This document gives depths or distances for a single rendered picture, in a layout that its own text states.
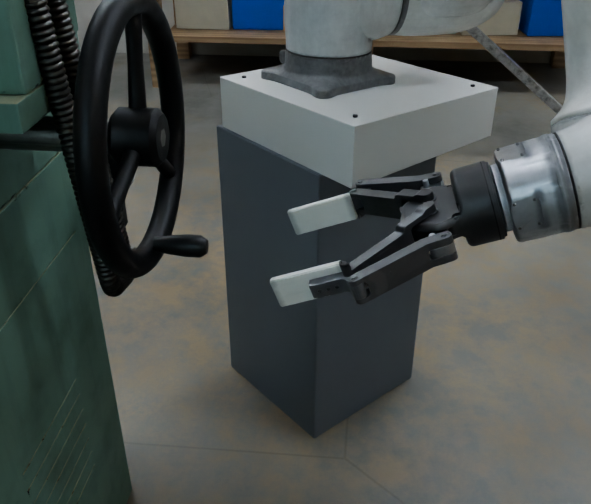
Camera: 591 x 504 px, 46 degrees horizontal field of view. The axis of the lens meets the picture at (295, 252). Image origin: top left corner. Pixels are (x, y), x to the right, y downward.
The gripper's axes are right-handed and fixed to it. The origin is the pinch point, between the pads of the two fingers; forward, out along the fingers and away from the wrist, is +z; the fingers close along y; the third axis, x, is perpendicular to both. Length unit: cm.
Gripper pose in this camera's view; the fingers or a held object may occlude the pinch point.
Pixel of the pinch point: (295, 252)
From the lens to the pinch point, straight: 68.9
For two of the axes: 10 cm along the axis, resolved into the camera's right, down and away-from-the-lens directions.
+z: -9.3, 2.5, 2.7
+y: -1.1, 5.1, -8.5
